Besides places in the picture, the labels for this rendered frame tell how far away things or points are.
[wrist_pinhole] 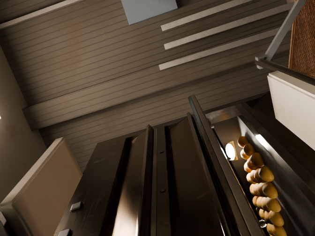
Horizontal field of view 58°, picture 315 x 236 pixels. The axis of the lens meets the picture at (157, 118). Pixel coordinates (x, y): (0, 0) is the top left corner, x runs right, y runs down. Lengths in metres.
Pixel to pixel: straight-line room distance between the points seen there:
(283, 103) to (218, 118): 1.65
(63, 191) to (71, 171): 0.02
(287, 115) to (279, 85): 0.02
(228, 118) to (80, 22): 2.39
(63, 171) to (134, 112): 3.50
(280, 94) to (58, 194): 0.13
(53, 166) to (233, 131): 1.74
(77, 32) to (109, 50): 0.44
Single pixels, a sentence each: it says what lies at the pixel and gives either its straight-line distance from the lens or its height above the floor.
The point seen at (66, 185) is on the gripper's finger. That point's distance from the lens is 0.17.
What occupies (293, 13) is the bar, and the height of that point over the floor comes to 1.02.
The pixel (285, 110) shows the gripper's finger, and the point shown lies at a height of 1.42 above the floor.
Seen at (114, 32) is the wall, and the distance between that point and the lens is 3.59.
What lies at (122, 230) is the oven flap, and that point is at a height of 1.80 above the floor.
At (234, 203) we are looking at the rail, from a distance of 0.77.
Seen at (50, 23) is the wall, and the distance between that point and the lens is 3.79.
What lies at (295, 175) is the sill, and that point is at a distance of 1.11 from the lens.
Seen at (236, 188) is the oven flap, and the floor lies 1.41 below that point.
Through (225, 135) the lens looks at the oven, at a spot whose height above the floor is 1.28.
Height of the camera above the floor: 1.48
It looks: 6 degrees up
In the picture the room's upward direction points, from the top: 107 degrees counter-clockwise
